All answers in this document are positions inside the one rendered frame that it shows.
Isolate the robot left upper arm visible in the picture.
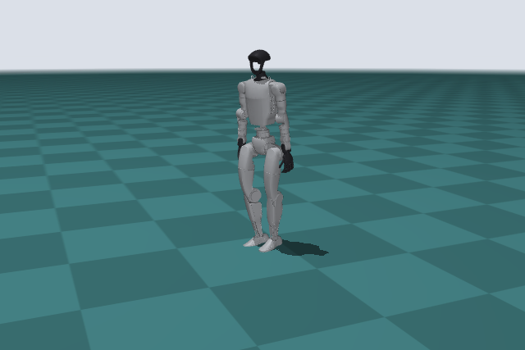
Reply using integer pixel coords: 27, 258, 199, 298
269, 82, 286, 124

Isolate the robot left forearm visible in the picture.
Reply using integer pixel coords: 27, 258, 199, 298
279, 113, 291, 151

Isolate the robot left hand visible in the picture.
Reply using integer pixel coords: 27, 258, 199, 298
279, 144, 294, 173

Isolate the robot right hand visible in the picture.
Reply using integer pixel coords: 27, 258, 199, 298
237, 138, 246, 159

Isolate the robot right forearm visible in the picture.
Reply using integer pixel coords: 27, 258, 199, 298
237, 117, 248, 144

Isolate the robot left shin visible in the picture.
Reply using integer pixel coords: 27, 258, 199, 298
267, 193, 283, 241

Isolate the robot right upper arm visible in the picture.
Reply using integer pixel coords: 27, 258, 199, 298
236, 81, 248, 120

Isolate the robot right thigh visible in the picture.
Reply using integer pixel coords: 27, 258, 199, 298
238, 142, 262, 202

